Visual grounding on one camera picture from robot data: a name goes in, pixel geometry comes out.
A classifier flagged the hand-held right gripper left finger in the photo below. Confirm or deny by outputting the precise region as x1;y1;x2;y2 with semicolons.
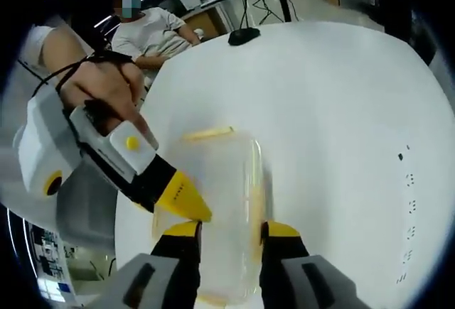
83;220;203;309

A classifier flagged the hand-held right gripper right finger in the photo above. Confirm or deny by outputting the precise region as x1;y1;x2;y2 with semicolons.
259;219;358;309

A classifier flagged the clear plastic food container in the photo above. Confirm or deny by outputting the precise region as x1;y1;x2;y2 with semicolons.
151;126;275;305

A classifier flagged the person's left hand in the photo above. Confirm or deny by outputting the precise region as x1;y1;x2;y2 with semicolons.
58;61;154;140

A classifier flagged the black stand base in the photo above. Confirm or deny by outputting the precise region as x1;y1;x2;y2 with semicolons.
227;28;262;47

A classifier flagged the black cable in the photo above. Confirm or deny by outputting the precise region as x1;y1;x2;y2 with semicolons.
16;58;50;89

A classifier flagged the black wrist strap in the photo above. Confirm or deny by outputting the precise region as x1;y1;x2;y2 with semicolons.
55;50;137;94

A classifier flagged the wall poster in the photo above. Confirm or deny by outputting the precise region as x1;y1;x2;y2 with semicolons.
27;222;77;301

